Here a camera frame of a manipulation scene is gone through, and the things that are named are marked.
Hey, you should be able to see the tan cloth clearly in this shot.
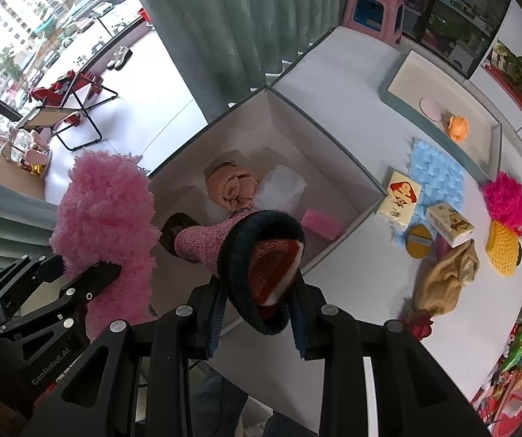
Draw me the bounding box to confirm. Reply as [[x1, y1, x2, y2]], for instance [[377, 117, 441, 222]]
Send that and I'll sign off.
[[413, 239, 480, 319]]

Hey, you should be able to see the round yellow powder puff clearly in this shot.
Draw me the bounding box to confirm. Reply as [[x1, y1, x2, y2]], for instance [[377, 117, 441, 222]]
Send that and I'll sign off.
[[406, 224, 435, 260]]

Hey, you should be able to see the red cartoon tissue packet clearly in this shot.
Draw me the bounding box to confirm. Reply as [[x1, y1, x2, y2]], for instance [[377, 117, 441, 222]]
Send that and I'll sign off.
[[376, 170, 422, 231]]

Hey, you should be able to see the blue sponge cloth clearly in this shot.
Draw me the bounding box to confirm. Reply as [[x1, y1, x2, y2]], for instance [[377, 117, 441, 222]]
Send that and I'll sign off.
[[391, 139, 466, 247]]

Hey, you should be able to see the round white cosmetic pad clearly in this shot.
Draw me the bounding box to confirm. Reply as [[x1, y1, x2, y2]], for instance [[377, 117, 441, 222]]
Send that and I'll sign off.
[[419, 98, 444, 120]]

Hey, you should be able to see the pink sock bundle black cuff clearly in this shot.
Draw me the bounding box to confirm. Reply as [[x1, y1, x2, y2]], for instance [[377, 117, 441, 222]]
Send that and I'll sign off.
[[174, 209, 306, 335]]

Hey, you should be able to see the deep grey storage box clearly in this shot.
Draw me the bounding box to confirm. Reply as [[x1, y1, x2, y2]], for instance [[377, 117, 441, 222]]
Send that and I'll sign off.
[[147, 84, 387, 338]]

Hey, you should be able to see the fluffy light pink sock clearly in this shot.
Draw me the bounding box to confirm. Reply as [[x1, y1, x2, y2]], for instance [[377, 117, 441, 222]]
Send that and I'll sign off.
[[51, 151, 159, 335]]

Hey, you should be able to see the orange fabric flower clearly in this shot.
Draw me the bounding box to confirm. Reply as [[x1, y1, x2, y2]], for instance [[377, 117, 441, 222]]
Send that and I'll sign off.
[[447, 115, 470, 142]]

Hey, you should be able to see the yellow mesh sponge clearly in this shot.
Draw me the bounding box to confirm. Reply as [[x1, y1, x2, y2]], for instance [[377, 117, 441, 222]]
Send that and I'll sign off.
[[485, 221, 521, 277]]

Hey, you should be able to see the salmon knit roll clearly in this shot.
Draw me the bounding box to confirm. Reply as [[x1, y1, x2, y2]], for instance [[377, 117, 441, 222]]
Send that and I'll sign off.
[[204, 159, 259, 212]]

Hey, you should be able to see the bear print tissue packet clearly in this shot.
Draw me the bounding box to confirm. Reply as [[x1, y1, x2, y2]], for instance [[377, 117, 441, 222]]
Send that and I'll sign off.
[[426, 202, 475, 247]]

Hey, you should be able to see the pair of white slippers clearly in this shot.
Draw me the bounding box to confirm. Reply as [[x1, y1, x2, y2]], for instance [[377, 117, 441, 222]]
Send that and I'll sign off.
[[107, 47, 131, 70]]

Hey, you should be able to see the pink rectangular sponge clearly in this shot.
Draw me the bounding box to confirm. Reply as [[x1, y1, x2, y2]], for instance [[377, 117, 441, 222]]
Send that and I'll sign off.
[[300, 208, 341, 240]]

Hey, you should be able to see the magenta fluffy cloth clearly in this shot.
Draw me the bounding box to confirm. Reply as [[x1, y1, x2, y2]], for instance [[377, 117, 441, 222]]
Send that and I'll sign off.
[[483, 170, 522, 237]]

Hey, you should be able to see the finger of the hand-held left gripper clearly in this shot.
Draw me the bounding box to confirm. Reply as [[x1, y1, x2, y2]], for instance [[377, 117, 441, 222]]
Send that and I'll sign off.
[[0, 256, 64, 317], [0, 261, 122, 342]]

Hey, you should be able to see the black folding chair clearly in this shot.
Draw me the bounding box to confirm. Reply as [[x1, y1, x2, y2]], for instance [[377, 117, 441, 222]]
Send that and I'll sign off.
[[15, 70, 118, 151]]

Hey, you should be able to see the shallow grey tray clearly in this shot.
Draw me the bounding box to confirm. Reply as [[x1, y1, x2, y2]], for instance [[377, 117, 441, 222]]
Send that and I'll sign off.
[[381, 49, 503, 183]]

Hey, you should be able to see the black framed screen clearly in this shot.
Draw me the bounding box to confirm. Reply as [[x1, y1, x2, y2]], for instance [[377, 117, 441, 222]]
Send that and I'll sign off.
[[402, 0, 513, 79]]

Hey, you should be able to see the white towel roll with string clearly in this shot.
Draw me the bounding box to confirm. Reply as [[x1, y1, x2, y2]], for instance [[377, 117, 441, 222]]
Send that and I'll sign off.
[[254, 166, 307, 219]]

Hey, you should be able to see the grey green curtain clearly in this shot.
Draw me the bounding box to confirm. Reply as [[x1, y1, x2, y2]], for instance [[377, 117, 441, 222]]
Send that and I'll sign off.
[[120, 0, 357, 125]]

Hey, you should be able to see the pink plastic stool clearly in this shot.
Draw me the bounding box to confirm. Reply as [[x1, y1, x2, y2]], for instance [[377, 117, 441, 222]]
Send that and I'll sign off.
[[343, 0, 405, 45]]

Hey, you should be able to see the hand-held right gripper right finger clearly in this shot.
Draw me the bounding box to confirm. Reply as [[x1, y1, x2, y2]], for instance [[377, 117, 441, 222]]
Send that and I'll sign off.
[[287, 272, 494, 437]]

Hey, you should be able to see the pile of snack packets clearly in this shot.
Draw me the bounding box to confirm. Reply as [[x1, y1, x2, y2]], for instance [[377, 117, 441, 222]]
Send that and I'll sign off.
[[470, 273, 522, 425]]

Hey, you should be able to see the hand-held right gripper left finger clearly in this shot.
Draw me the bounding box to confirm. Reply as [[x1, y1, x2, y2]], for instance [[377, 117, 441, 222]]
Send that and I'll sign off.
[[20, 281, 226, 437]]

